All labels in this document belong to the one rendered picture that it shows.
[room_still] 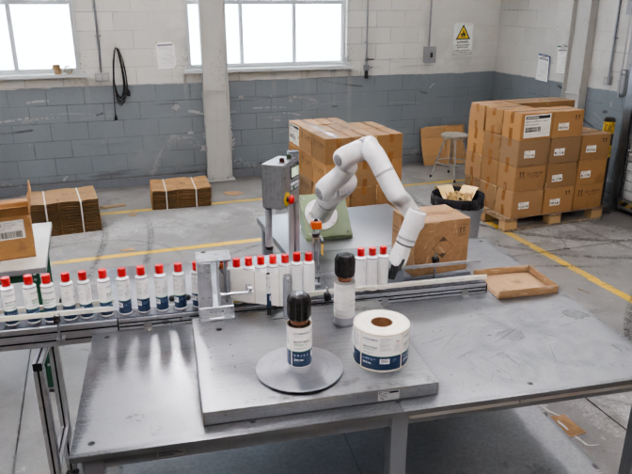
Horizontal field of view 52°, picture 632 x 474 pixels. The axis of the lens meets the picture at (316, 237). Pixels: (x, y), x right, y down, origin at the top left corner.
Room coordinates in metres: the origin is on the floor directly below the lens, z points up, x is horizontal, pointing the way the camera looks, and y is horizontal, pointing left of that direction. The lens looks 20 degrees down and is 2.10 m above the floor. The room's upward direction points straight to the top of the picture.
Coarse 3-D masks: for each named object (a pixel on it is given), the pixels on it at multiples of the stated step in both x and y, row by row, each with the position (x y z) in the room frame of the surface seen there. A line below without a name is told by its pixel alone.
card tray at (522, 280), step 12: (528, 264) 3.01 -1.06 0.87; (492, 276) 2.94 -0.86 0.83; (504, 276) 2.94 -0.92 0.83; (516, 276) 2.94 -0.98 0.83; (528, 276) 2.94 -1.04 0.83; (540, 276) 2.90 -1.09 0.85; (492, 288) 2.80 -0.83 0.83; (504, 288) 2.80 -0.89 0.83; (516, 288) 2.80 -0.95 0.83; (528, 288) 2.72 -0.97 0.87; (540, 288) 2.73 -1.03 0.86; (552, 288) 2.75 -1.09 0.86
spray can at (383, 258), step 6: (384, 246) 2.69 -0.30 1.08; (384, 252) 2.68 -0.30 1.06; (378, 258) 2.68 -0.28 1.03; (384, 258) 2.67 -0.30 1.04; (378, 264) 2.68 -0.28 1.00; (384, 264) 2.67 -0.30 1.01; (378, 270) 2.68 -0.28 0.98; (384, 270) 2.67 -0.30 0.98; (378, 276) 2.68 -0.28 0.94; (384, 276) 2.67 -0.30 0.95; (378, 282) 2.68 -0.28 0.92; (384, 282) 2.67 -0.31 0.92
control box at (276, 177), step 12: (264, 168) 2.62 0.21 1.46; (276, 168) 2.60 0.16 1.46; (288, 168) 2.63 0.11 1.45; (264, 180) 2.62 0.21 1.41; (276, 180) 2.60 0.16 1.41; (288, 180) 2.63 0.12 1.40; (264, 192) 2.62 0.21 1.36; (276, 192) 2.60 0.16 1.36; (288, 192) 2.63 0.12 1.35; (264, 204) 2.62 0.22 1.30; (276, 204) 2.60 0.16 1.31; (288, 204) 2.63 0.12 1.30
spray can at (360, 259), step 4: (360, 248) 2.67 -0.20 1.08; (364, 248) 2.67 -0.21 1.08; (360, 252) 2.66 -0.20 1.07; (364, 252) 2.67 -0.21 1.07; (356, 256) 2.67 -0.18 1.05; (360, 256) 2.66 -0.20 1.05; (364, 256) 2.67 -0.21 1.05; (356, 260) 2.66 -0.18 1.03; (360, 260) 2.65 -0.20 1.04; (364, 260) 2.65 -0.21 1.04; (356, 264) 2.66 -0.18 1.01; (360, 264) 2.65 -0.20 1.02; (364, 264) 2.66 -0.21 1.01; (356, 268) 2.66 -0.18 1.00; (360, 268) 2.65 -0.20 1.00; (364, 268) 2.66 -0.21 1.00; (356, 272) 2.66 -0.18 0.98; (360, 272) 2.65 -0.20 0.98; (364, 272) 2.66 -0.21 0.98; (356, 276) 2.66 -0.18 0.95; (360, 276) 2.65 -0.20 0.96; (364, 276) 2.66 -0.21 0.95; (356, 280) 2.66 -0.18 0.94; (360, 280) 2.65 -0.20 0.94; (364, 280) 2.66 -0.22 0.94; (356, 284) 2.66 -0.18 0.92; (360, 284) 2.65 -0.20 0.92; (364, 284) 2.66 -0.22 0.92
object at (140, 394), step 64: (256, 256) 3.22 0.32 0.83; (320, 256) 3.22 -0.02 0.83; (512, 256) 3.22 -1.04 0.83; (448, 320) 2.48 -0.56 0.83; (512, 320) 2.48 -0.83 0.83; (576, 320) 2.48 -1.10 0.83; (128, 384) 1.99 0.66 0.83; (192, 384) 1.99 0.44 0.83; (448, 384) 1.99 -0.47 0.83; (512, 384) 1.99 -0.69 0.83; (576, 384) 1.99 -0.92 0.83; (128, 448) 1.64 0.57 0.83
